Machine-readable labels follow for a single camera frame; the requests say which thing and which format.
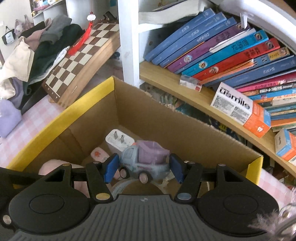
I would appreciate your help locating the small pink printed packet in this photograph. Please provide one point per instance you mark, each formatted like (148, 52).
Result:
(99, 154)

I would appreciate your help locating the small white red eraser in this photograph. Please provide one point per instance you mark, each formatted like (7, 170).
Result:
(189, 82)

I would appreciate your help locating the fuzzy grey sleeve cuff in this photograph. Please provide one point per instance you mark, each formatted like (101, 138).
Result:
(266, 222)

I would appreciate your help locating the wooden chessboard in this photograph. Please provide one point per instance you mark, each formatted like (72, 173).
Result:
(81, 60)

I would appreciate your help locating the grey garment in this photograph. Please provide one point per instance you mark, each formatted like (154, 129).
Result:
(57, 25)

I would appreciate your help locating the red tassel ornament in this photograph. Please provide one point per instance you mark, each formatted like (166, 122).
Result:
(81, 41)

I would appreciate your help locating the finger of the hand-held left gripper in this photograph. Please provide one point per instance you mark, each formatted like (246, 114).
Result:
(9, 180)

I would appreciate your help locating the white desk lamp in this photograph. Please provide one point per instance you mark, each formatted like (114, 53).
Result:
(266, 16)

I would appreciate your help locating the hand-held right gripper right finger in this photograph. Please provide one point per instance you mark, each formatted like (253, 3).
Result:
(177, 168)

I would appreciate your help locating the row of colourful books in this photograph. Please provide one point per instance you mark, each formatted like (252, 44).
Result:
(231, 53)

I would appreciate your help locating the grey purple toy truck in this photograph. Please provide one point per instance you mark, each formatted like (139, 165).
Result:
(148, 157)

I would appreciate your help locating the pale hanging bag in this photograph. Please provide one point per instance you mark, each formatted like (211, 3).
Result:
(22, 25)

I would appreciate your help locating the thick white-paged book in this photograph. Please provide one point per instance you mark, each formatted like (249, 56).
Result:
(166, 14)

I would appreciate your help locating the mauve pink garment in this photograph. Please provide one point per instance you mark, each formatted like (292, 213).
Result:
(34, 37)

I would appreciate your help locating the blue orange small carton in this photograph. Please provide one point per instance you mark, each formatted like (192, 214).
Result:
(285, 146)

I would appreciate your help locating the dark green garment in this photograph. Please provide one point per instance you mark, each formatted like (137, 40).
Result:
(48, 58)

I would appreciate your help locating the lilac garment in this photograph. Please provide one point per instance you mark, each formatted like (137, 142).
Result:
(8, 118)

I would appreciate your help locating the white charger plug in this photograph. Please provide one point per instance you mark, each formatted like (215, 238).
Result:
(115, 139)

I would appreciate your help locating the orange white carton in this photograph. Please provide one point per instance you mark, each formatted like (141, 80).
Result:
(233, 104)

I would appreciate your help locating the dark hanging bag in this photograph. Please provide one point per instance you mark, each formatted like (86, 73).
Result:
(8, 37)

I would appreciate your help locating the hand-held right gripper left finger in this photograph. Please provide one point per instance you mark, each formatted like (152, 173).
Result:
(111, 168)

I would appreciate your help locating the clear printed tape roll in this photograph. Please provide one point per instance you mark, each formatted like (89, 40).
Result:
(121, 187)

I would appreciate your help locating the yellow cardboard box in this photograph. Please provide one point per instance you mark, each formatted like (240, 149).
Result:
(185, 139)

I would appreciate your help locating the pink printed desktop mat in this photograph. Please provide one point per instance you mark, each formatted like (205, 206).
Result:
(34, 125)

